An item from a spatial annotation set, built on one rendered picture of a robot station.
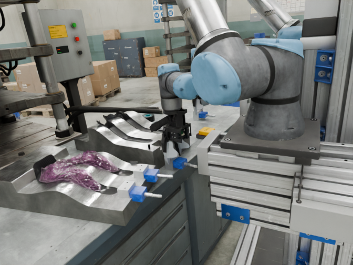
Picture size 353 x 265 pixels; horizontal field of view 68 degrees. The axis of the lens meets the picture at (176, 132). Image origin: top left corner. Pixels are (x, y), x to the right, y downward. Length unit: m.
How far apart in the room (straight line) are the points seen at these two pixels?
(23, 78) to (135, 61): 3.53
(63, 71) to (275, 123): 1.37
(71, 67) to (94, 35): 7.68
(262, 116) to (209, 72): 0.19
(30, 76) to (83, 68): 3.64
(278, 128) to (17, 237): 0.77
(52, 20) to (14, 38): 7.33
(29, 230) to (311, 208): 0.76
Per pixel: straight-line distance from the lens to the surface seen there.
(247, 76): 0.57
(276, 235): 1.64
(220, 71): 0.54
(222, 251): 1.82
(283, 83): 0.66
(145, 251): 1.14
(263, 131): 0.67
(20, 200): 1.02
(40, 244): 0.87
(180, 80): 0.79
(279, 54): 0.64
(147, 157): 1.03
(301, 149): 0.65
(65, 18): 1.81
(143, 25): 8.42
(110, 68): 6.10
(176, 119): 0.93
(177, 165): 1.01
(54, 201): 0.91
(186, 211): 1.32
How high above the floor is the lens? 1.32
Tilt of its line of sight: 22 degrees down
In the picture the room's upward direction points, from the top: 6 degrees counter-clockwise
